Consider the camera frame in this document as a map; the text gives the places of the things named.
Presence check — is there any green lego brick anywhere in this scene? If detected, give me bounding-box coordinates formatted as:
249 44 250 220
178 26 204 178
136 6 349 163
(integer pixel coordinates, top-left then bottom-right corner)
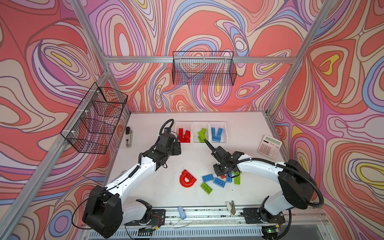
234 173 241 185
198 128 207 137
201 183 213 195
198 136 206 143

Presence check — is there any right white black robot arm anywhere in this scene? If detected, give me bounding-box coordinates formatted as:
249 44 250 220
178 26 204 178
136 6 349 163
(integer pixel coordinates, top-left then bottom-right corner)
205 140 324 223

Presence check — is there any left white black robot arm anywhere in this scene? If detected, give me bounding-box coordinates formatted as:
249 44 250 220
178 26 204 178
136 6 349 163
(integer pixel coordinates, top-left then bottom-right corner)
82 119 182 239

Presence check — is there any white three-compartment bin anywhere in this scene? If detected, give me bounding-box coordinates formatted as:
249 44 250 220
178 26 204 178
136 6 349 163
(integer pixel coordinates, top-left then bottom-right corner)
172 121 229 147

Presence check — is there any red arch lego piece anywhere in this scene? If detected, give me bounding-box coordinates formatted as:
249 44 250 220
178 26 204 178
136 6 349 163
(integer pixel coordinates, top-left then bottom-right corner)
179 170 197 188

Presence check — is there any white black remote device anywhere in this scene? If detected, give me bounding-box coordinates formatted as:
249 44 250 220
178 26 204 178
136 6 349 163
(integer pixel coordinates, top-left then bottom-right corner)
125 127 133 148

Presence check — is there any white pink calculator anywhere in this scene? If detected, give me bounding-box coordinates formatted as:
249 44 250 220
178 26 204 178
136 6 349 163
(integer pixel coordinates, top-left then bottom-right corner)
258 135 283 160

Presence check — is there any beige clip on rail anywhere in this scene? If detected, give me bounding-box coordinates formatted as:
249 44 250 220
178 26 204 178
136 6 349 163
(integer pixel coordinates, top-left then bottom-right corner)
226 201 236 216

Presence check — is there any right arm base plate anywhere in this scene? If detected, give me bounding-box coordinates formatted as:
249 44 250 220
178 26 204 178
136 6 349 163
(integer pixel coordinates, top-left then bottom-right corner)
240 208 286 225

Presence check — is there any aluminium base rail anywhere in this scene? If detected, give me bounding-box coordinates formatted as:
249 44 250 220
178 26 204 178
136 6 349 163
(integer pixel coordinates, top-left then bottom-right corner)
107 206 330 237

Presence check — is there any light blue cylinder on rail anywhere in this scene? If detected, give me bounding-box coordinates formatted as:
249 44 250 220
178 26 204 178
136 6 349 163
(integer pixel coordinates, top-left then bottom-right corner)
178 206 187 220

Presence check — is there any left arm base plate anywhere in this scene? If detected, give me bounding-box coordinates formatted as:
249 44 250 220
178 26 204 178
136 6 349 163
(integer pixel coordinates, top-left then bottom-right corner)
124 209 166 227

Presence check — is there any black wire basket left wall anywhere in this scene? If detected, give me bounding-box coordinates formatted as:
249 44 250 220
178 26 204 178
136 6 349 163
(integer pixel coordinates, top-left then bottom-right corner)
61 83 128 155

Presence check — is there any black wire basket wall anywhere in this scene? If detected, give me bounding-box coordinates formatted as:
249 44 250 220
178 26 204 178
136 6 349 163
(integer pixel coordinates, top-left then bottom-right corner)
61 83 128 155
172 51 238 86

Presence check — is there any black wire basket back wall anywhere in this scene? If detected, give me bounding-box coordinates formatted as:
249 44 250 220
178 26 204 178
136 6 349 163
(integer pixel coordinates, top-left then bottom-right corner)
172 51 238 86

